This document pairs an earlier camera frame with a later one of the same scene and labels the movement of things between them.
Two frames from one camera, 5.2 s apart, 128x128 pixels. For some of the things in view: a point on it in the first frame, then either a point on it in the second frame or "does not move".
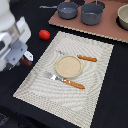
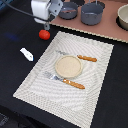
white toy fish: (28, 55) does not move
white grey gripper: (13, 45) -> (46, 9)
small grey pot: (66, 10) does not move
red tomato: (44, 34) does not move
